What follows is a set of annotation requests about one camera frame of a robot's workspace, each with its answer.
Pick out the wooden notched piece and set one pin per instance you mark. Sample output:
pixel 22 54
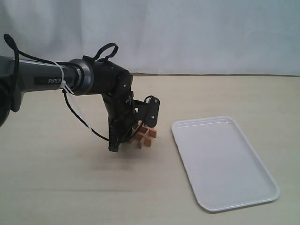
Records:
pixel 134 135
pixel 147 136
pixel 145 129
pixel 145 143

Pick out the white plastic tray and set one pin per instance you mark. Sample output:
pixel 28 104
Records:
pixel 223 169

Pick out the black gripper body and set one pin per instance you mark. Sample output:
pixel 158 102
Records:
pixel 121 111

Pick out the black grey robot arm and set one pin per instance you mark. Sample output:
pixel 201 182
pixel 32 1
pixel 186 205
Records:
pixel 77 77

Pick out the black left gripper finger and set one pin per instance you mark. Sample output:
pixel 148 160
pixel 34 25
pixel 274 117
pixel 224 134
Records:
pixel 116 137

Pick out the white backdrop curtain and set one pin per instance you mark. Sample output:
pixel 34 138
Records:
pixel 163 36

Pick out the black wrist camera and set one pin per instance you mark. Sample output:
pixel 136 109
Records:
pixel 147 110

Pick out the white zip tie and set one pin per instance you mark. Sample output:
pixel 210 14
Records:
pixel 69 93

